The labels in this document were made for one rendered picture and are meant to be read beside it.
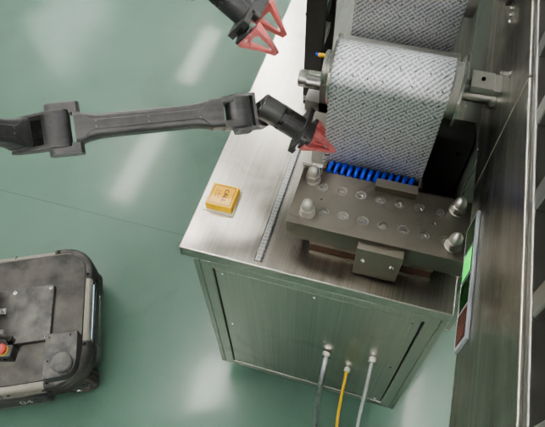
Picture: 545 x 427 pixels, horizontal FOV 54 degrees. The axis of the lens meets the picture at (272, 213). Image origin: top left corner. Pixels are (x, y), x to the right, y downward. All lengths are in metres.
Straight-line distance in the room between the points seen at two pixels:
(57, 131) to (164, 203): 1.41
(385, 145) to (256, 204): 0.37
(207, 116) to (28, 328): 1.19
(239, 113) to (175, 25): 2.34
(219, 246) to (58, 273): 1.00
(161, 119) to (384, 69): 0.47
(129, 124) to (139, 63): 2.10
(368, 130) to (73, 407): 1.53
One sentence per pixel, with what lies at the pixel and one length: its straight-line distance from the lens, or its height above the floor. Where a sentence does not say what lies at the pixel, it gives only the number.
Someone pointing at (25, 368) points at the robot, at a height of 0.24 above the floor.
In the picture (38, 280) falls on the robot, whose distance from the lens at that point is 2.19.
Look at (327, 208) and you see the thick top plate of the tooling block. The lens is 1.20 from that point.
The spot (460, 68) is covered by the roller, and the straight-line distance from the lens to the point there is 1.14.
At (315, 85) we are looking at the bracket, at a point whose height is 1.18.
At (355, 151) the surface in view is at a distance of 1.25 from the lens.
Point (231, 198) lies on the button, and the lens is 1.35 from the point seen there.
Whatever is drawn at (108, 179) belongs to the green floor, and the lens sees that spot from 2.69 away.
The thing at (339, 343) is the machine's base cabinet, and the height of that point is 0.55.
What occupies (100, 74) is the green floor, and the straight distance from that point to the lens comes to 3.24.
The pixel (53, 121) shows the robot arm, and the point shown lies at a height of 1.24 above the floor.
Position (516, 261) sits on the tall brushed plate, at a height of 1.42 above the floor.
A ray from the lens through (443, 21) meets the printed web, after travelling 1.29.
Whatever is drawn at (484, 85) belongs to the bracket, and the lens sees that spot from 1.14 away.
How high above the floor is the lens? 2.01
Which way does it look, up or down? 56 degrees down
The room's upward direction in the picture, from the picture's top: 2 degrees counter-clockwise
